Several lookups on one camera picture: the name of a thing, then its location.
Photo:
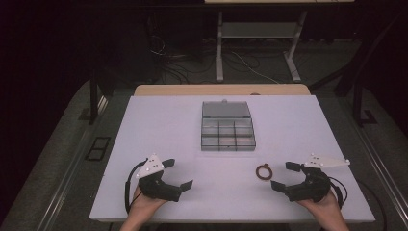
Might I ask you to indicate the white foam board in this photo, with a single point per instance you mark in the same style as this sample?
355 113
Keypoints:
224 192

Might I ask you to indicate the metal floor rail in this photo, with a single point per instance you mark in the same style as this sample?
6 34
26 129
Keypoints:
383 166
75 160

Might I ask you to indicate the clear plastic compartment box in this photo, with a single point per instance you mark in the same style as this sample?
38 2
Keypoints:
227 131

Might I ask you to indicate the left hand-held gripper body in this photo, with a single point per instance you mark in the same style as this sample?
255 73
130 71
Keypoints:
157 187

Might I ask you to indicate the person's left hand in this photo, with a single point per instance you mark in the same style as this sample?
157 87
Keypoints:
142 207

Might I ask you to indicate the black metal stand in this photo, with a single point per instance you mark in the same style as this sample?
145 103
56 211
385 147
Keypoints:
359 106
93 96

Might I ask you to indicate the wooden table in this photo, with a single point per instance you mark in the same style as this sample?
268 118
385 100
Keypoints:
221 89

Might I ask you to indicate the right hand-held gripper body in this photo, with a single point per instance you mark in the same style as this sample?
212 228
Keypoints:
312 187

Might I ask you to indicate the grey metal desk frame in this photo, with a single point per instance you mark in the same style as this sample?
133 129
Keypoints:
256 30

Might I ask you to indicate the person's right hand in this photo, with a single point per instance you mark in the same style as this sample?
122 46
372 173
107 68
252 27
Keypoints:
325 208

